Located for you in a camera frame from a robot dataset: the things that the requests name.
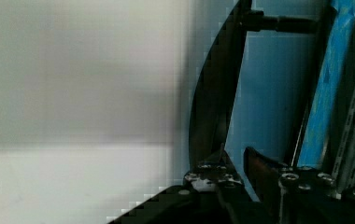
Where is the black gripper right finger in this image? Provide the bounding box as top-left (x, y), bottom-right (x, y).
top-left (243, 147), bottom-right (338, 224)

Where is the black toaster oven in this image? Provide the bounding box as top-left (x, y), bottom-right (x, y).
top-left (188, 0), bottom-right (355, 202)

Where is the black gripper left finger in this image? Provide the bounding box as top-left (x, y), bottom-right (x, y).
top-left (183, 144), bottom-right (244, 192)

